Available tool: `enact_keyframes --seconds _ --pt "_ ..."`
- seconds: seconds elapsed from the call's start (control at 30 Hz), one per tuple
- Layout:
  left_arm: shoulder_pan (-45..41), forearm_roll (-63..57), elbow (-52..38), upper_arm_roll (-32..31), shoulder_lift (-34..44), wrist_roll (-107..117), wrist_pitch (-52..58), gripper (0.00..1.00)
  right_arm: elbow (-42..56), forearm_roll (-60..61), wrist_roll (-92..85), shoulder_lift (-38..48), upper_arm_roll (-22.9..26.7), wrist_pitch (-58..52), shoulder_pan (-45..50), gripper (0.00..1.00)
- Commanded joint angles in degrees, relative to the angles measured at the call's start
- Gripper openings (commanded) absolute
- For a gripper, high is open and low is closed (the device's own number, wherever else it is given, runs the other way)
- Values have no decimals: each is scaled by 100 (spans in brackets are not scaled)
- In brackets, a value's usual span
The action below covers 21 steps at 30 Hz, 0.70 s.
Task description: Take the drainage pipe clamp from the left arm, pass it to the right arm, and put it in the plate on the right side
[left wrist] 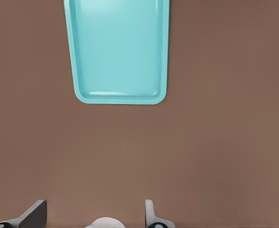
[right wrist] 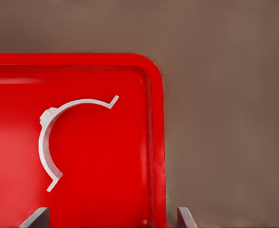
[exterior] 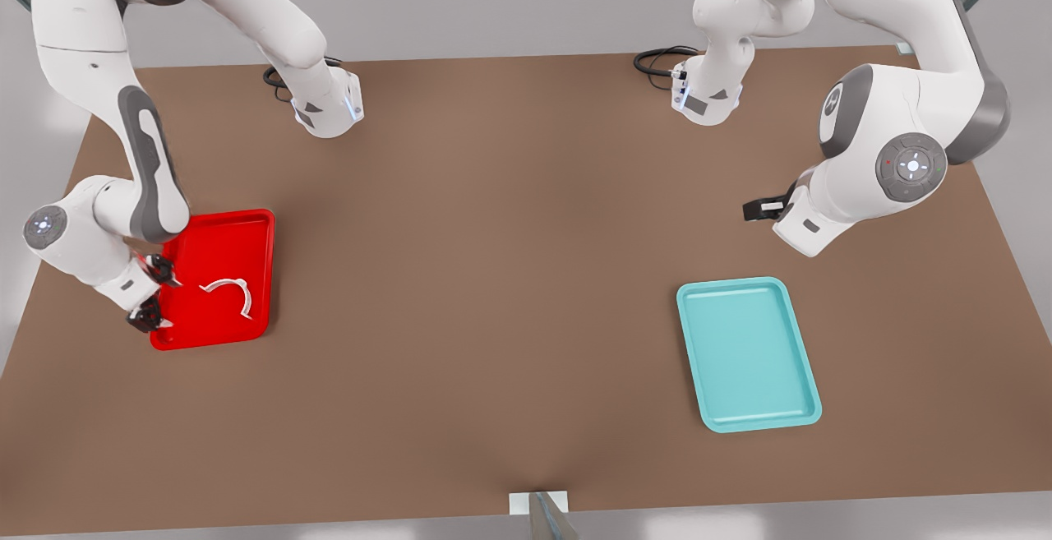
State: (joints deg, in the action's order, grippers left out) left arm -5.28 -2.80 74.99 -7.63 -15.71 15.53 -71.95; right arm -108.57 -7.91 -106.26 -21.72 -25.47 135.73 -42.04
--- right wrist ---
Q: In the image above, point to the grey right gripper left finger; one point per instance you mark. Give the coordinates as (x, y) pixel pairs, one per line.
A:
(38, 217)

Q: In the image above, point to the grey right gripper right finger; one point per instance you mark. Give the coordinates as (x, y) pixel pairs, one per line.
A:
(185, 217)

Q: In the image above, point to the white pipe clamp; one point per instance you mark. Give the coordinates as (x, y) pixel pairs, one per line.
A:
(44, 140)

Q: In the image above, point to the red plastic tray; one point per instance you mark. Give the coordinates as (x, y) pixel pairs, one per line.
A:
(101, 154)

